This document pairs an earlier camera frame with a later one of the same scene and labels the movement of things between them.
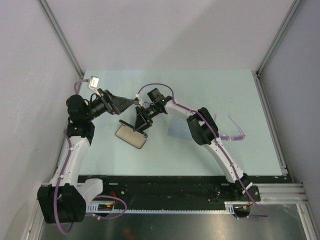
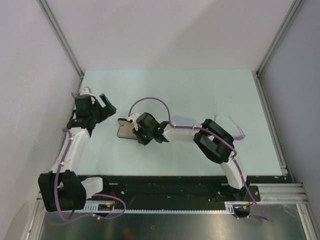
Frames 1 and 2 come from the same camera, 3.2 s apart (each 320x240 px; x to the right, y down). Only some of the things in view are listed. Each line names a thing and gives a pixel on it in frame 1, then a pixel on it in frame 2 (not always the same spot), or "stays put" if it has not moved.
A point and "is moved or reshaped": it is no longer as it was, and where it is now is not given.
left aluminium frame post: [50, 18] stays put
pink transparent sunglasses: [224, 137] stays put
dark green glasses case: [126, 132] is moved or reshaped
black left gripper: [120, 104] -> [108, 109]
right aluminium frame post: [296, 5] stays put
